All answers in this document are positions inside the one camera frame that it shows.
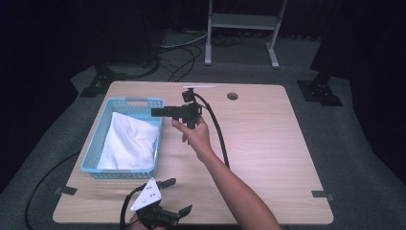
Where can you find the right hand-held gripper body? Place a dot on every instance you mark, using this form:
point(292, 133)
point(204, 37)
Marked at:
point(190, 111)

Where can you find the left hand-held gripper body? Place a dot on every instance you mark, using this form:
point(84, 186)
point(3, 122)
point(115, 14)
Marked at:
point(148, 195)

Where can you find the white towel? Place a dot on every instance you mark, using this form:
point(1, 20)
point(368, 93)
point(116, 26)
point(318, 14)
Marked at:
point(127, 143)

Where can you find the light blue plastic basket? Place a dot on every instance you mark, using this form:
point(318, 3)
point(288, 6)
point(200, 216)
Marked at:
point(94, 142)

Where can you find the person's right hand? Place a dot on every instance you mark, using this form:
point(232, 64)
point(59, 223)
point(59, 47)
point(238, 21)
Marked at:
point(198, 137)

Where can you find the person's left hand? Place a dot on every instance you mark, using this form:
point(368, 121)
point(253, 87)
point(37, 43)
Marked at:
point(135, 225)

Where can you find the black stand base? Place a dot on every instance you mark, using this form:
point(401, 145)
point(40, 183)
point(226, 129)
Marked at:
point(102, 83)
point(319, 91)

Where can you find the dark tape piece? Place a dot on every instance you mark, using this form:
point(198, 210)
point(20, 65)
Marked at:
point(65, 190)
point(322, 194)

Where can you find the white metal stand frame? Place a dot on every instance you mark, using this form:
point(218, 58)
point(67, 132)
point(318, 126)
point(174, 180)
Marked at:
point(242, 20)

